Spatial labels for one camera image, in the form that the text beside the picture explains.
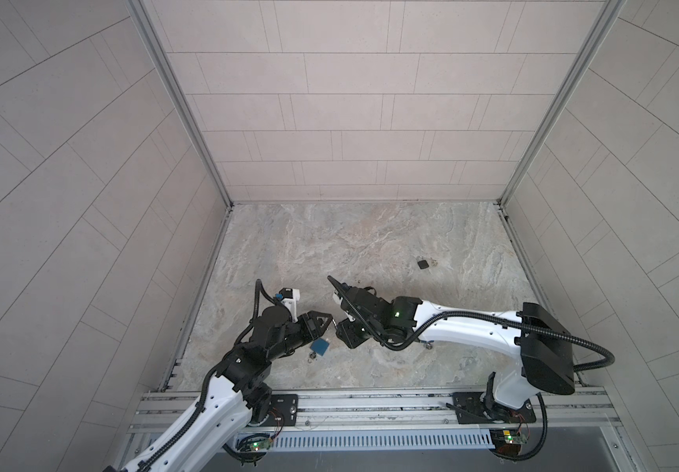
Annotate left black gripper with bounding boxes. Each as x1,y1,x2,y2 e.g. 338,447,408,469
263,313,333,364

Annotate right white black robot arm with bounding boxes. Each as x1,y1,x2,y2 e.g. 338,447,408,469
330,279,615,422

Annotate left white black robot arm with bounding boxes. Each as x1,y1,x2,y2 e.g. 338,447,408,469
121,280,333,471

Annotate left blue padlock with key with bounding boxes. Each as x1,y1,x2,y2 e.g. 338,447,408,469
308,338,330,364

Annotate white vent grille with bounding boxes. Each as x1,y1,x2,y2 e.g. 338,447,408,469
266,429,494,452

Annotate left green circuit board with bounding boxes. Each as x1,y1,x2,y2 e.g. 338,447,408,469
236,433,275,454

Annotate right circuit board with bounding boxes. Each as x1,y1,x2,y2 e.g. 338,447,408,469
489,429,528,457

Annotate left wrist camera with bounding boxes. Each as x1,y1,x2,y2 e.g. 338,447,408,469
275,287,300,323

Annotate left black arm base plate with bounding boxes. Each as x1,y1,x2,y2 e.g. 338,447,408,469
249,395,299,428

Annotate aluminium mounting rail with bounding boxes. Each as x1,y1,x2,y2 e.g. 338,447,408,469
129,387,622,434

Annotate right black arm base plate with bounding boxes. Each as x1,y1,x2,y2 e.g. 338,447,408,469
446,393,536,425

